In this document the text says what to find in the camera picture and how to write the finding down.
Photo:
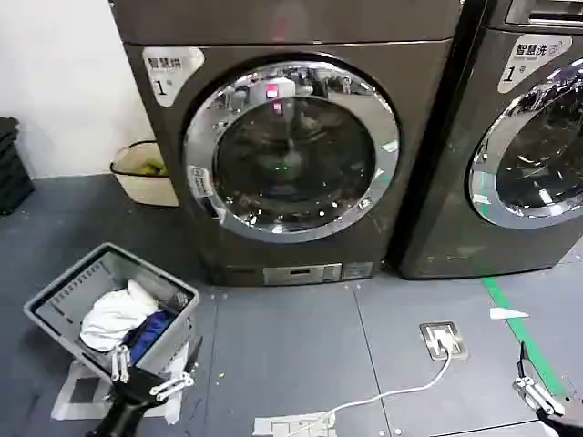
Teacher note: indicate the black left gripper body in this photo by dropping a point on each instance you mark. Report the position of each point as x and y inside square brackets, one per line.
[132, 391]

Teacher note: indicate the grey plastic laundry basket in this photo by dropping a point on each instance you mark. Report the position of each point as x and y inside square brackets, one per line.
[59, 314]

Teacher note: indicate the round chrome-rimmed glass door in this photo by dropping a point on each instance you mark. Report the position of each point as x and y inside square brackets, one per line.
[533, 164]

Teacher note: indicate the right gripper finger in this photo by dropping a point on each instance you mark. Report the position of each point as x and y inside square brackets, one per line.
[530, 393]

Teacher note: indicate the blue cloth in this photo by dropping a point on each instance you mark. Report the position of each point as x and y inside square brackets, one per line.
[152, 330]

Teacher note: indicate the grey dryer with digit sticker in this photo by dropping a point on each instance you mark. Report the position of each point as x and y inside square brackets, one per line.
[410, 191]

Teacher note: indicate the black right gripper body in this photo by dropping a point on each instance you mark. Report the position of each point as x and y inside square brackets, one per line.
[562, 424]

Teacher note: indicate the white floor socket box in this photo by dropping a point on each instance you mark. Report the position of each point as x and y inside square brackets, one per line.
[273, 427]

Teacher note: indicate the round glass dryer door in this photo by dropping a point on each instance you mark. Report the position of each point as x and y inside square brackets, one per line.
[291, 150]

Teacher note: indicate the green floor tape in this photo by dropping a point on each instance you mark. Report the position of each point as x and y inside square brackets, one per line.
[514, 323]

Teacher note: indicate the white printed floor sheet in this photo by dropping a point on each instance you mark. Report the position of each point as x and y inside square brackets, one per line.
[64, 400]

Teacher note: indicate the white paper scrap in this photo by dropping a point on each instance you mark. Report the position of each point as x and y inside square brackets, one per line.
[505, 313]

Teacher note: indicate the grey dryer with drawer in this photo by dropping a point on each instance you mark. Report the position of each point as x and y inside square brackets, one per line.
[446, 236]

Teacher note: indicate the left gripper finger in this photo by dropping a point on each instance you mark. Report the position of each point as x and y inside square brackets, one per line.
[175, 385]
[120, 363]

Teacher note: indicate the white cloth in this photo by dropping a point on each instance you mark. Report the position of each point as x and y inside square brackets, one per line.
[111, 314]

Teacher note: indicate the silver floor socket plate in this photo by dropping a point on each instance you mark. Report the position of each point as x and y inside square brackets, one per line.
[459, 349]

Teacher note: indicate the black stacked crates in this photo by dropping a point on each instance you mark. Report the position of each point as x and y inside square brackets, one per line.
[13, 168]

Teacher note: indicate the yellow item in bin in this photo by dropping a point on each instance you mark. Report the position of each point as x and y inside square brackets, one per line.
[155, 168]

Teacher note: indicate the cream waste bin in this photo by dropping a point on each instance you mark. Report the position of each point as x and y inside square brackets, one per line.
[141, 186]

